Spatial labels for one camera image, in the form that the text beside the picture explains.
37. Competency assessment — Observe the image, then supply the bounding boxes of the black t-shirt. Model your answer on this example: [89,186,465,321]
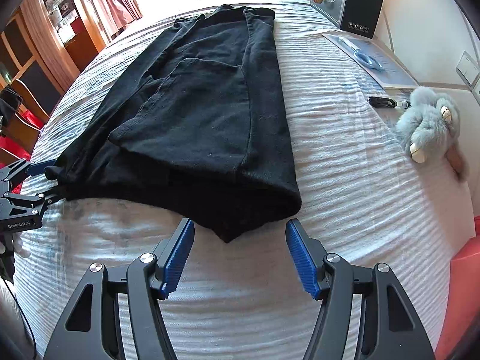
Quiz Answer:
[45,5,302,242]

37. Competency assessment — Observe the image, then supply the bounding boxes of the striped bed sheet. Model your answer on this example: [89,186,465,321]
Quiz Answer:
[14,0,475,359]

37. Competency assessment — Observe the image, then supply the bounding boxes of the red paper bag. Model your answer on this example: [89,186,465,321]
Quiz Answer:
[435,216,479,359]

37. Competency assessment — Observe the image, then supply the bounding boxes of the grey plush toy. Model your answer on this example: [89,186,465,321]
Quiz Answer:
[394,86,468,180]

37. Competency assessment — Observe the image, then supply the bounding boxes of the blue scissors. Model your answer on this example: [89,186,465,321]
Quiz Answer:
[337,36,384,72]

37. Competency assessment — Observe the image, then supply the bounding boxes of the white paper sheet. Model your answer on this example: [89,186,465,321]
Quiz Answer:
[324,33,418,89]

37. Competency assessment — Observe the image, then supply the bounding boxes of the dark green gift bag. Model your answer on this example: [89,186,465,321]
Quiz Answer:
[310,0,383,39]

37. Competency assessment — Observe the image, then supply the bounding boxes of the black cable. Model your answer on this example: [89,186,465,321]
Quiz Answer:
[5,276,38,360]

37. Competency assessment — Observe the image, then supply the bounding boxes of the wall switch socket panel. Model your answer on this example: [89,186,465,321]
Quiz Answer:
[456,51,480,103]

